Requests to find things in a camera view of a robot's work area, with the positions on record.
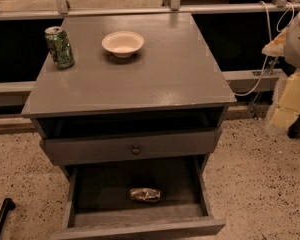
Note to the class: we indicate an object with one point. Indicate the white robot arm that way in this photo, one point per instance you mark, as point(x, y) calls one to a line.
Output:
point(286, 44)

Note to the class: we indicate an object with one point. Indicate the closed grey middle drawer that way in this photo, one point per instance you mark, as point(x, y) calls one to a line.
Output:
point(84, 150)

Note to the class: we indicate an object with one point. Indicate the crushed orange soda can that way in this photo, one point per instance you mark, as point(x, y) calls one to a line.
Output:
point(145, 194)

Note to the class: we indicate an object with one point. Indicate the grey metal railing frame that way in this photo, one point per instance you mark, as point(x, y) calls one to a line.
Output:
point(123, 10)

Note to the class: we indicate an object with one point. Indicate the grey wooden drawer cabinet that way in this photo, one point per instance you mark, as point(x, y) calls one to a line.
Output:
point(132, 124)

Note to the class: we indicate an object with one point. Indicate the white paper bowl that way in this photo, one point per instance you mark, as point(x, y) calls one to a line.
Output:
point(123, 44)

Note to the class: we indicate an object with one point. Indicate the round dark drawer knob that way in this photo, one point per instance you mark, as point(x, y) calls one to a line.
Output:
point(135, 150)

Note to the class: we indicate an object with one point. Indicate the black bar on floor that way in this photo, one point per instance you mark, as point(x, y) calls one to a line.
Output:
point(7, 205)

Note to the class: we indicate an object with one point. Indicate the green soda can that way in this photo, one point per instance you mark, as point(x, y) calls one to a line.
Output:
point(59, 47)

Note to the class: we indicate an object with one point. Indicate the open grey lower drawer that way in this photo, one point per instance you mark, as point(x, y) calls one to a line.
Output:
point(99, 206)

